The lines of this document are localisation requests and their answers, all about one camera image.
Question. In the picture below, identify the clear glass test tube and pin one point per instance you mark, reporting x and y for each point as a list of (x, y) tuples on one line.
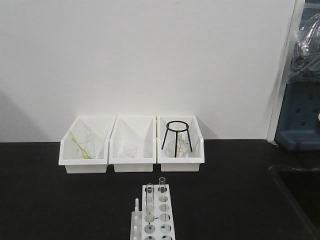
[(149, 200), (162, 185)]

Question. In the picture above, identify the white test tube rack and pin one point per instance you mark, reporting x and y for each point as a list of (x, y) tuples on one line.
[(156, 226)]

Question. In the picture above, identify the blue-grey pegboard drying rack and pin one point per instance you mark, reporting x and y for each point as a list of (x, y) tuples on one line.
[(295, 117)]

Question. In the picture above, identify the black metal tripod stand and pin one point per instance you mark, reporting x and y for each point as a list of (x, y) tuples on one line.
[(178, 133)]

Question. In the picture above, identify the right white plastic bin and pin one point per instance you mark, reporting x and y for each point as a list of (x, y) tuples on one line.
[(193, 159)]

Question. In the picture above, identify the white plastic bin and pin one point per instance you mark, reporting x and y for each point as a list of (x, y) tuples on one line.
[(193, 159), (69, 155), (142, 131)]

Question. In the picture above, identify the clear glass flask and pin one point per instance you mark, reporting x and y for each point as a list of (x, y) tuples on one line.
[(181, 151)]

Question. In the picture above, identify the middle white plastic bin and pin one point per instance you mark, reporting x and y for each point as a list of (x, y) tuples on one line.
[(142, 131)]

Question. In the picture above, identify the small clear beaker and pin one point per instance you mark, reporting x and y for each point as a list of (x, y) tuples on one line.
[(130, 149)]

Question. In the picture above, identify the clear beaker in left bin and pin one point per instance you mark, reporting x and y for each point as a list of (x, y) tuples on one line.
[(89, 143)]

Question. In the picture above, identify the left white plastic bin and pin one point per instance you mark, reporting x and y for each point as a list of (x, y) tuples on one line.
[(69, 155)]

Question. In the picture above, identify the yellow-green dropper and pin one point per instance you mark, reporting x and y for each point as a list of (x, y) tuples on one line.
[(84, 154)]

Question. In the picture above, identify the clear bag of pegs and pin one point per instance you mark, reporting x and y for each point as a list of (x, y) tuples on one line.
[(305, 64)]

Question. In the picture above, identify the black sink basin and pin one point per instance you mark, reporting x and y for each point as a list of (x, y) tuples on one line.
[(301, 187)]

